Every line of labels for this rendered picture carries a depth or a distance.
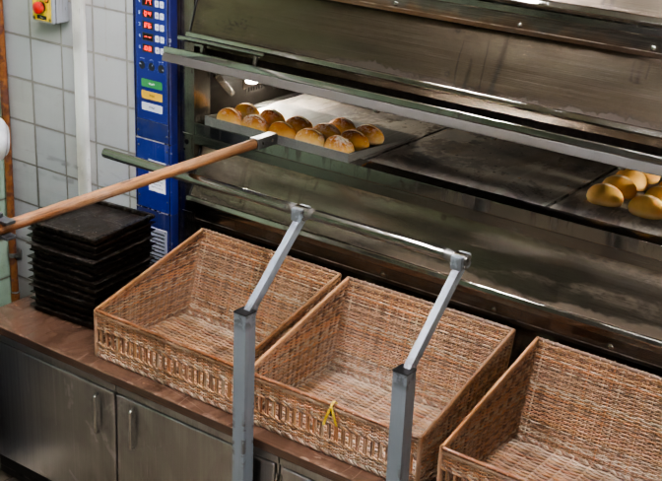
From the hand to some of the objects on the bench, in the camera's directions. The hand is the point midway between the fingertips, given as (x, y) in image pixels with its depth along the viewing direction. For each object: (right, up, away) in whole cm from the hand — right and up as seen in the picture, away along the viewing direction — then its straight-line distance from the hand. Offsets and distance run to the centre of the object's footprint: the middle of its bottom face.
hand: (1, 227), depth 291 cm
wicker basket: (+44, -38, +77) cm, 96 cm away
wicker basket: (+139, -67, +13) cm, 155 cm away
